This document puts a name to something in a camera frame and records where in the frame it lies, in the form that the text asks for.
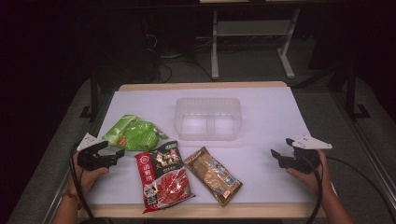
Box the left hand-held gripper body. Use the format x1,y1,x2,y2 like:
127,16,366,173
76,133,110,172

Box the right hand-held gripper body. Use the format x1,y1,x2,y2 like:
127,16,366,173
289,133,332,174

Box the green snack packet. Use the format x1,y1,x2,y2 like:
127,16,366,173
102,114,170,152

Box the red and black food packet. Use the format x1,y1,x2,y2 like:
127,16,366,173
134,140,196,215

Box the gold brown snack packet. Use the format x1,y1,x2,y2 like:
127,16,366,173
183,146,244,208

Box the clear plastic container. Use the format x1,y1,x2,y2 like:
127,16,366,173
173,96,243,142

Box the person's left hand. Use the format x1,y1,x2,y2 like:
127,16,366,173
68,152,110,199

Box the person's right hand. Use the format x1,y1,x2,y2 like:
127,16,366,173
286,149,334,196

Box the white table sheet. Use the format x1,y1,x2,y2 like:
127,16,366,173
84,86,338,206

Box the black metal stand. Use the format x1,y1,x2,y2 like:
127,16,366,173
78,70,101,121
329,64,372,121

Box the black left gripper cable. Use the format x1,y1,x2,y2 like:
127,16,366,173
68,142,95,224

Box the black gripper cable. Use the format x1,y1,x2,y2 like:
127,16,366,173
68,142,95,224
303,157,325,224

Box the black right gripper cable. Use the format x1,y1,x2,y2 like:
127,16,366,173
303,157,325,224

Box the red string bracelet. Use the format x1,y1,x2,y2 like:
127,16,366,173
61,189,83,210

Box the thin black floor cable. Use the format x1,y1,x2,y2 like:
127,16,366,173
326,156,396,222

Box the black floor cables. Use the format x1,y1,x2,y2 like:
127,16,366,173
146,31,217,84

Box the white metal frame stand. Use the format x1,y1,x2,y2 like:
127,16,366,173
210,8,302,80

